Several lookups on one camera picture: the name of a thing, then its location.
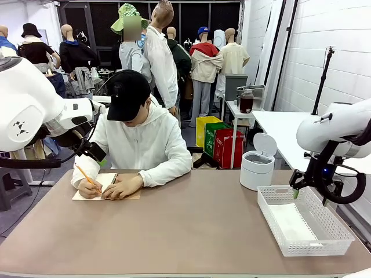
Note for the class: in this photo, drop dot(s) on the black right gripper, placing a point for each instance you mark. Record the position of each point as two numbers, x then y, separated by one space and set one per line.
319 173

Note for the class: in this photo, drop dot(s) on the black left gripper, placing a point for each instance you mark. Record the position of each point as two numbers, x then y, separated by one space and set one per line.
91 150

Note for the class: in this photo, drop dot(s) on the spiral notebook brown cover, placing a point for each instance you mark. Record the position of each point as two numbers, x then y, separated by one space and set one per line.
107 179

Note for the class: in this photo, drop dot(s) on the white torn notebook sheet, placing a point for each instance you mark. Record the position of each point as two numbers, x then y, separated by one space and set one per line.
290 223

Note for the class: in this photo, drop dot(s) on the person's right forearm white sleeve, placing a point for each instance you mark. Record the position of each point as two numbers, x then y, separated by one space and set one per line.
90 171

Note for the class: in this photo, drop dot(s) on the person's left forearm white sleeve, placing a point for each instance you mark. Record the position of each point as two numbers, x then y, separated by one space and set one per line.
168 173

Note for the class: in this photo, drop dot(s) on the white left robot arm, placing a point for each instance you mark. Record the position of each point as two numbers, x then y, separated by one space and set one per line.
26 101

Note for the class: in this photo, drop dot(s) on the person's right hand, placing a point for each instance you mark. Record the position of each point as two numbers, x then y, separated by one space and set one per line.
87 188

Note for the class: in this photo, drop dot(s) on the person's left hand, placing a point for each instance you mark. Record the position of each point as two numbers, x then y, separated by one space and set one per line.
127 186

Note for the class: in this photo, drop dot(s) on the person in white hooded jacket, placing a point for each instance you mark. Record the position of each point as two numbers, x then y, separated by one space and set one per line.
150 139

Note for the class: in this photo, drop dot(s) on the white round trash bin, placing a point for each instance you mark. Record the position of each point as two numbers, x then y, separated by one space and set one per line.
256 175

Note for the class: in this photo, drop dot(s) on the white perforated plastic basket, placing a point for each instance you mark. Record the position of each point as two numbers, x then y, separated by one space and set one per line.
316 247

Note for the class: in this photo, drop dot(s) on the large white table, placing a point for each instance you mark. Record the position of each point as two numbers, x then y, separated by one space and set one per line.
278 127

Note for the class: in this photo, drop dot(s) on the black baseball cap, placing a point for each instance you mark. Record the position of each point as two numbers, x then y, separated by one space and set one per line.
129 95

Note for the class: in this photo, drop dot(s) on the grey garment bundle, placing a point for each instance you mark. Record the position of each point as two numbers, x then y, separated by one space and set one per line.
82 79

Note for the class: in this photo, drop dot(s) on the grey step stool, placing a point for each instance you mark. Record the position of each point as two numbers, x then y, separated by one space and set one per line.
14 188

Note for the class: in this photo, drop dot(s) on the red recycling bag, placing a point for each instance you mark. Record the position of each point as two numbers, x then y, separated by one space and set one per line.
226 150

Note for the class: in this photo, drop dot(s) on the black floor stand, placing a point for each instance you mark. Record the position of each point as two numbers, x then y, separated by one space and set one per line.
204 159

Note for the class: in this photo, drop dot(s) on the yellow recycling bag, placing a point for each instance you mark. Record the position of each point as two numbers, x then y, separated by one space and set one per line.
201 130

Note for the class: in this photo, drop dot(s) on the black tripod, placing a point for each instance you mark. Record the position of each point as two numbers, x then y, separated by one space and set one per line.
321 81

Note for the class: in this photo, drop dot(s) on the glass jar brown liquid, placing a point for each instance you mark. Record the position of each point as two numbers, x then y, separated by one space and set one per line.
246 102

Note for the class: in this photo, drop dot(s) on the small white side table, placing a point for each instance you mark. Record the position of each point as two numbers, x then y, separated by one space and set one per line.
234 111

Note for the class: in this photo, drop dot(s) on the mannequin with green checked hat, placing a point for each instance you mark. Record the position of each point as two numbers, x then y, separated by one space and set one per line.
130 56

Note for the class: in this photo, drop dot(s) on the green recycling bag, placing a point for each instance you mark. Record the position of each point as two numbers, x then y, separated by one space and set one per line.
210 139

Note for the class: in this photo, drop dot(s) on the mannequin in black hoodie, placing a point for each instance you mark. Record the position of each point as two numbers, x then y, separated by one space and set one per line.
75 55

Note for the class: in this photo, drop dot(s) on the tall mannequin in white shirt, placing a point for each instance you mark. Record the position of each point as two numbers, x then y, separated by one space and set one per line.
160 66

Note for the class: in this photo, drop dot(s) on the metal tray container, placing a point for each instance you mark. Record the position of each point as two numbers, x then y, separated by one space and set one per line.
255 87

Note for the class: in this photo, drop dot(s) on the grey cabinet box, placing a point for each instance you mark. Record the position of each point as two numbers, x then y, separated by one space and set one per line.
233 85

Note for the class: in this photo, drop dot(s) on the mannequin with black bucket hat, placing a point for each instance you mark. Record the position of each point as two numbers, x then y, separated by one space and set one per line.
34 52

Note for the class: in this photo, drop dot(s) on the mannequin in dark green jacket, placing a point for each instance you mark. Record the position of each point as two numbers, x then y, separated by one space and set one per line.
181 58

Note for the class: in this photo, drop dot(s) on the mannequin with blue cap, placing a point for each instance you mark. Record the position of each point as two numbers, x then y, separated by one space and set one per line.
204 66

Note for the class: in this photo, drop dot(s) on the mannequin in cream shirt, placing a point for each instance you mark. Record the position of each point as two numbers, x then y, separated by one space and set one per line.
233 58

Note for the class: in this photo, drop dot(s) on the mannequin in blue shirt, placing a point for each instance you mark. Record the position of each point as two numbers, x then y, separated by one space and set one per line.
5 43

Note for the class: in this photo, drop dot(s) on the white table leg frame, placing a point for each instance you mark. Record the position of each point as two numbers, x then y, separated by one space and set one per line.
29 173

